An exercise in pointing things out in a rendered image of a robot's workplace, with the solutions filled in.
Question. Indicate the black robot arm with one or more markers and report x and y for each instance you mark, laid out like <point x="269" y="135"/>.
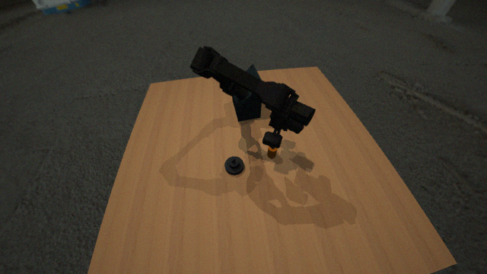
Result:
<point x="235" y="81"/>

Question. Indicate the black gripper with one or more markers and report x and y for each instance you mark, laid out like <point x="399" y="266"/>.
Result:
<point x="274" y="139"/>

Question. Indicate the orange-brown cylinder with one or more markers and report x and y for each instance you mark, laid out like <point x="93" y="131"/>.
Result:
<point x="272" y="152"/>

